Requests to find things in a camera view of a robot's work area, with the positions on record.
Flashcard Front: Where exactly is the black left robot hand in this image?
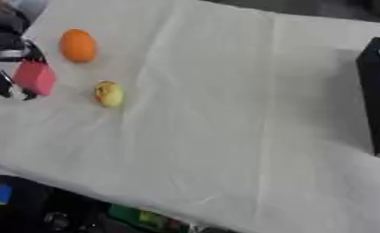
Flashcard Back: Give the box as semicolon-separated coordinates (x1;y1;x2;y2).
0;14;49;101

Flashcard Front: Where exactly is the yellow red toy fruit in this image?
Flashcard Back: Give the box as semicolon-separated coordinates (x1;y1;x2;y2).
93;79;126;108

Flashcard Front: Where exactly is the black box white inside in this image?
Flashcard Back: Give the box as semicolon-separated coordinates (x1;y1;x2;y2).
354;36;380;157

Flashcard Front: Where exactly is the orange toy fruit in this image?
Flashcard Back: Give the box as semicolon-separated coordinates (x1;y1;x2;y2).
57;28;100;64

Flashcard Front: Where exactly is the green object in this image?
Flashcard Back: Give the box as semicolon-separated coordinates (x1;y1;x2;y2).
108;204;190;232

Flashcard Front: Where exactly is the pink block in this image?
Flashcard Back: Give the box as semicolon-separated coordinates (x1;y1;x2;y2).
12;59;58;97

